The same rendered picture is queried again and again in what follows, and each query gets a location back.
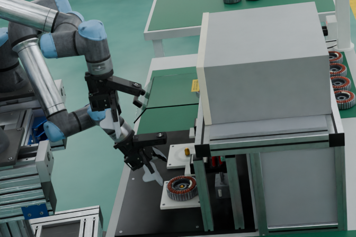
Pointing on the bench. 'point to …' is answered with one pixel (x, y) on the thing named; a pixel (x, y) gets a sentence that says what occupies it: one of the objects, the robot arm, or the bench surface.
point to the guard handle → (138, 100)
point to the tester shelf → (269, 134)
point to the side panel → (300, 190)
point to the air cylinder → (222, 187)
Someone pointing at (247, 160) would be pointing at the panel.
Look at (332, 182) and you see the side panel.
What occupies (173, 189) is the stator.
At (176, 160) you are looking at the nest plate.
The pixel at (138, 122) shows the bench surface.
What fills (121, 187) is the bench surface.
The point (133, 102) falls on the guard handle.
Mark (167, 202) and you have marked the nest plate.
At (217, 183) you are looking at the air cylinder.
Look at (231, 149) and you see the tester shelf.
